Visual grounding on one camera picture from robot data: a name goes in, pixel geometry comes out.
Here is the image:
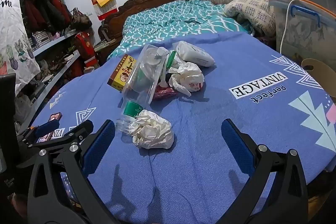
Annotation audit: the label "brown handbag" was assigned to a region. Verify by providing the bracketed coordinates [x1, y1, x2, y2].
[70, 7, 92, 30]

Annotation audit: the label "white plastic bag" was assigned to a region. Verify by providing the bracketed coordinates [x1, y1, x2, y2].
[168, 62, 205, 96]

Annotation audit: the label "beige curved board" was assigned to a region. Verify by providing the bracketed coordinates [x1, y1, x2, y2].
[301, 58, 336, 90]

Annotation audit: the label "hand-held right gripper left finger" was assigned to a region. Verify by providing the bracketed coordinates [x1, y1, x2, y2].
[27, 119, 124, 224]

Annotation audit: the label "grey shelf rack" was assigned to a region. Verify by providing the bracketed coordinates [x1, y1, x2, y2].
[18, 0, 82, 135]

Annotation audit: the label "clear storage box blue handles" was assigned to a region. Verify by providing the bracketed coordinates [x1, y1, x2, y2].
[268, 0, 336, 62]

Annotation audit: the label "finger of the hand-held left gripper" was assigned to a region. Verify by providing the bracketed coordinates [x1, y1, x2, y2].
[27, 119, 94, 155]
[17, 119, 60, 147]

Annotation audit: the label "cream patterned quilt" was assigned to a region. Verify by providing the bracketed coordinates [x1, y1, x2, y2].
[223, 0, 279, 42]

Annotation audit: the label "blue printed blanket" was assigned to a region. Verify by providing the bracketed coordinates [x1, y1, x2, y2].
[31, 31, 336, 224]

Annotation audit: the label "clear plastic container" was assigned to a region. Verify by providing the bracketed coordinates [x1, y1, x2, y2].
[121, 44, 171, 105]

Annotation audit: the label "white paper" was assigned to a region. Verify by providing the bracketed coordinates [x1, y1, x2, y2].
[133, 110, 174, 149]

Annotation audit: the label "yellow red box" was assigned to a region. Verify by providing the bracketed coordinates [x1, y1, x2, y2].
[107, 54, 137, 93]

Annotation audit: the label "teal patterned quilt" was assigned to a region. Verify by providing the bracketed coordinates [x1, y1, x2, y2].
[107, 0, 256, 61]

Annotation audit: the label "white cable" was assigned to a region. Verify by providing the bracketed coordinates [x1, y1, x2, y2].
[280, 0, 305, 54]

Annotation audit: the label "green white packet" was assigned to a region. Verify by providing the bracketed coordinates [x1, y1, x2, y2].
[164, 50, 176, 69]

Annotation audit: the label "red and dark bags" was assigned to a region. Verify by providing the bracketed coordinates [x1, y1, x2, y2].
[22, 0, 71, 33]

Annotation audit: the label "white printed cloth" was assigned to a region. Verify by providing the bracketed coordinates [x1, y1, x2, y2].
[0, 0, 41, 96]

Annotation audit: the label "white tissue pack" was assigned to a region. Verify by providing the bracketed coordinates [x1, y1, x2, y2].
[175, 41, 216, 67]

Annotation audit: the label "clear bottle green label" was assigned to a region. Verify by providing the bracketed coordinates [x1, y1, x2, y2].
[115, 101, 147, 135]

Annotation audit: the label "red wrapper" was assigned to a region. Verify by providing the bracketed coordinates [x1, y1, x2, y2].
[152, 86, 179, 101]

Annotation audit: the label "carved wooden headboard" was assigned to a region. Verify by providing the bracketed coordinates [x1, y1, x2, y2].
[98, 0, 192, 62]

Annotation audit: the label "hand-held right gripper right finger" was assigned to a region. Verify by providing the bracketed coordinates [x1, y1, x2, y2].
[221, 118, 309, 224]

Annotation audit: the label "red bag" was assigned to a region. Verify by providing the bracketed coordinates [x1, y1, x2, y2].
[75, 32, 99, 67]

